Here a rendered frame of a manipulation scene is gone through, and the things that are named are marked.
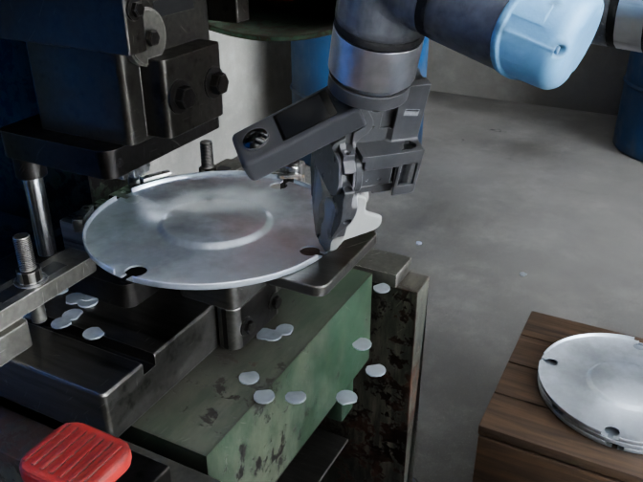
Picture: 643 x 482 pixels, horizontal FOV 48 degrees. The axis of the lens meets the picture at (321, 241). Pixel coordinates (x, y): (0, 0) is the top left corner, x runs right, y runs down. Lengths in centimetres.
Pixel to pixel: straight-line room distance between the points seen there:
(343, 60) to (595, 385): 85
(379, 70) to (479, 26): 10
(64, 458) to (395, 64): 39
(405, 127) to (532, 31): 19
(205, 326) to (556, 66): 48
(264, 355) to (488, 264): 162
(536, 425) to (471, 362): 71
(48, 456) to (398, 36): 41
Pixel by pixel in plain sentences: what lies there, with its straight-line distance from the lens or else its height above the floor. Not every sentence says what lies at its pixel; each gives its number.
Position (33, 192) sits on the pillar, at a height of 82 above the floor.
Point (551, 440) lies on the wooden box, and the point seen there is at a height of 35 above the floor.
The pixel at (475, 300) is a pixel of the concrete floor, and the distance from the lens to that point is 218.
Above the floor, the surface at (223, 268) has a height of 78.
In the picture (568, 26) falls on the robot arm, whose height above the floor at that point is 105.
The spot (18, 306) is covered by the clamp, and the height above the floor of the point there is 75.
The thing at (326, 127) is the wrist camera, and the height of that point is 94.
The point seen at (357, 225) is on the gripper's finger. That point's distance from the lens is 72.
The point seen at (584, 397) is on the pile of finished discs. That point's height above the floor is 37.
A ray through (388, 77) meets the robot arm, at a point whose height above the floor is 99.
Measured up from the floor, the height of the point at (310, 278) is 78.
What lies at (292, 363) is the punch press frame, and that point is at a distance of 82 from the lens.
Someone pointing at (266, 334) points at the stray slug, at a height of 65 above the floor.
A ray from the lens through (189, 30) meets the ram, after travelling 81.
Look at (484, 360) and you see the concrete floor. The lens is 194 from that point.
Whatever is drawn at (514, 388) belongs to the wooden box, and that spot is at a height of 35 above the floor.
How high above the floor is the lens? 114
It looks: 28 degrees down
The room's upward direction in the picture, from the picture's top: straight up
